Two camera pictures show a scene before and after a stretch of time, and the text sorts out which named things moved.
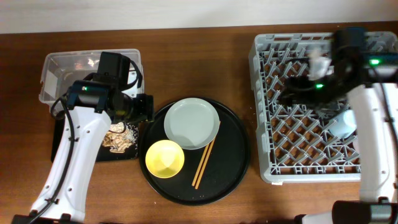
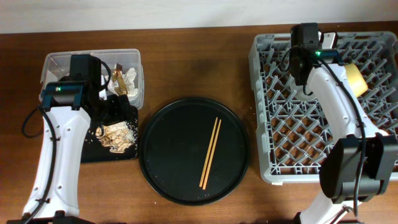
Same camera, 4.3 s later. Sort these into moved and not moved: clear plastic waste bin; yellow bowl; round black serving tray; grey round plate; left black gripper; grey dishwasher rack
Moved: left black gripper; yellow bowl; grey round plate
Not moved: round black serving tray; clear plastic waste bin; grey dishwasher rack
